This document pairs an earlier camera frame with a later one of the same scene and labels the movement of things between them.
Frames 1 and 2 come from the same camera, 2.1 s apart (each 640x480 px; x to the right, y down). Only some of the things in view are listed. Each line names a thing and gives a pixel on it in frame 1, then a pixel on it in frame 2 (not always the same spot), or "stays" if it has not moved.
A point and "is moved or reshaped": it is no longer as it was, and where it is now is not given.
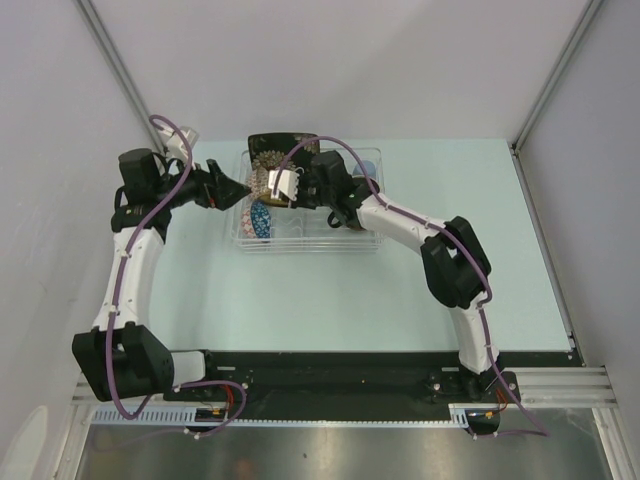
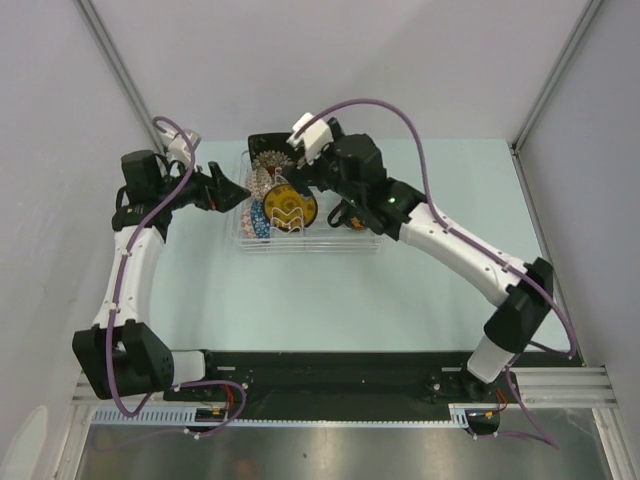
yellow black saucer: (272, 202) is moved or reshaped
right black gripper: (302, 181) to (327, 151)
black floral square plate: (270, 150) stays
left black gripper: (214, 189) stays
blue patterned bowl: (260, 220) stays
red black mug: (345, 217) stays
